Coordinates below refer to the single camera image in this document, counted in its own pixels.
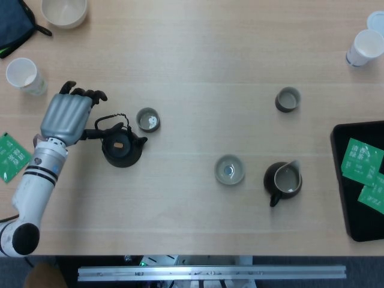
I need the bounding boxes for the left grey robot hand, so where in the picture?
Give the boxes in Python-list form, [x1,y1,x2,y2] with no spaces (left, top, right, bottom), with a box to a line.
[40,80,108,148]

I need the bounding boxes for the black teapot with handle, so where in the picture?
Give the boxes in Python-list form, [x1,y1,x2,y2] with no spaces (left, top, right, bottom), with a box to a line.
[94,112,148,168]

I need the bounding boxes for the dark cylindrical teacup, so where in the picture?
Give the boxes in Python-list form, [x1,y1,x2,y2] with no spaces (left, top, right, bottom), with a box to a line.
[275,86,302,113]
[136,107,161,134]

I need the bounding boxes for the paper cup green print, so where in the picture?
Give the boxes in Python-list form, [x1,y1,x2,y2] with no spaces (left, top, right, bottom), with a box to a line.
[5,58,48,97]

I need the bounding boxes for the cream ceramic bowl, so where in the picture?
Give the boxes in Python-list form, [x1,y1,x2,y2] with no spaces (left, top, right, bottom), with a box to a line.
[41,0,88,29]

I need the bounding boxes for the dark fabric pouch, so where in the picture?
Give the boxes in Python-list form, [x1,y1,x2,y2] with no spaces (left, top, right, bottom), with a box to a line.
[0,0,53,59]

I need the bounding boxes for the brown round stool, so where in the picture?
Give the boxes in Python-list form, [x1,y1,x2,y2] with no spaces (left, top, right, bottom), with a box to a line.
[25,262,68,288]

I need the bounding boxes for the dark ceramic pitcher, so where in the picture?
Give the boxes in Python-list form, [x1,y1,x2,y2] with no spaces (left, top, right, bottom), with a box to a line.
[263,160,303,208]

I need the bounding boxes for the paper cup blue print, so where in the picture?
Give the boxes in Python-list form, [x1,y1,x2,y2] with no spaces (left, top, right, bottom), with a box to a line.
[346,29,384,67]

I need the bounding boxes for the black plastic tray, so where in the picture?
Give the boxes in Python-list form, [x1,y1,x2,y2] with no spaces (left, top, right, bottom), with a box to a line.
[330,120,384,242]

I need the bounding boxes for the white cup far right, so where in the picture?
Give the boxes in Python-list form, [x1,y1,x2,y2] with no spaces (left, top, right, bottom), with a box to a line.
[367,11,384,32]

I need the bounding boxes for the aluminium rail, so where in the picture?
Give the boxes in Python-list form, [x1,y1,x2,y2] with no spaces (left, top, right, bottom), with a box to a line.
[77,265,347,282]

